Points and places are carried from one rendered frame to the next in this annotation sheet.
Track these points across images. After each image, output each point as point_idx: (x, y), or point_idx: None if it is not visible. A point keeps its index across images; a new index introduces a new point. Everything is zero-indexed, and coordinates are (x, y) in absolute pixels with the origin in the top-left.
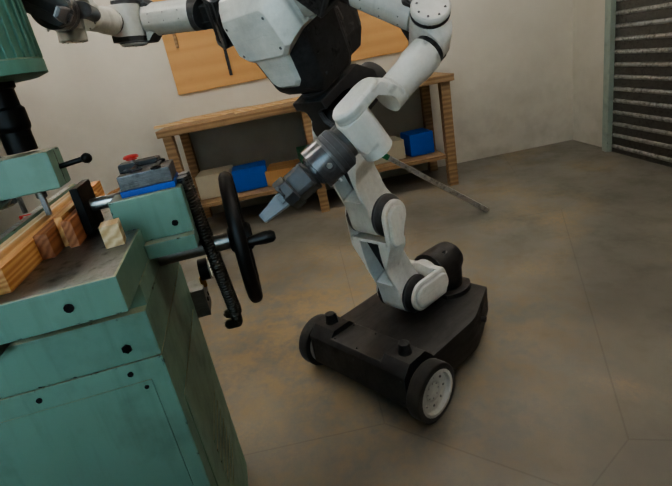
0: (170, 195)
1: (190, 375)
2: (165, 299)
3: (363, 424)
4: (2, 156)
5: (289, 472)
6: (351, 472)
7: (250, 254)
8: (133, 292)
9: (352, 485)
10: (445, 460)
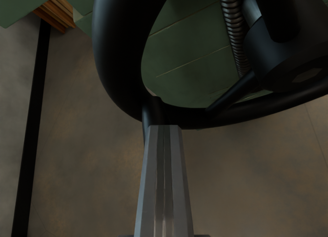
0: None
1: (194, 66)
2: (182, 1)
3: None
4: None
5: (283, 132)
6: (283, 178)
7: (139, 118)
8: (26, 8)
9: (271, 179)
10: None
